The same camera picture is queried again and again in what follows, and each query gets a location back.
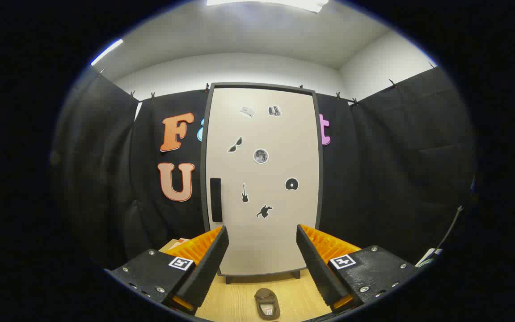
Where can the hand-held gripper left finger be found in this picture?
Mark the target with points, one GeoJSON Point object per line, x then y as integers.
{"type": "Point", "coordinates": [208, 268]}

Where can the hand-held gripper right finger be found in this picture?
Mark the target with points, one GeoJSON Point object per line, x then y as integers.
{"type": "Point", "coordinates": [320, 273]}

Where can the brown fuzzy shoe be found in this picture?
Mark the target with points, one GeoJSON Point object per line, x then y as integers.
{"type": "Point", "coordinates": [264, 296]}

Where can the beige shoe cabinet door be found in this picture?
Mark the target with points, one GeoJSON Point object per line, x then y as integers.
{"type": "Point", "coordinates": [284, 134]}

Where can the dark grey shoe cabinet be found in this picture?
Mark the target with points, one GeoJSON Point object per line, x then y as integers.
{"type": "Point", "coordinates": [262, 85]}

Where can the white and green card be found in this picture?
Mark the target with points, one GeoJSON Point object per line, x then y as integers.
{"type": "Point", "coordinates": [428, 257]}

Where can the black backdrop cloth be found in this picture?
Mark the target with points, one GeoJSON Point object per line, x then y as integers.
{"type": "Point", "coordinates": [396, 179]}

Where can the long ceiling light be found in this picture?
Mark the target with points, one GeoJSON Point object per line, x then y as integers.
{"type": "Point", "coordinates": [107, 51]}

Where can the wide ceiling light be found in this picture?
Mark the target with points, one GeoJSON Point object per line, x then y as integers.
{"type": "Point", "coordinates": [284, 3]}

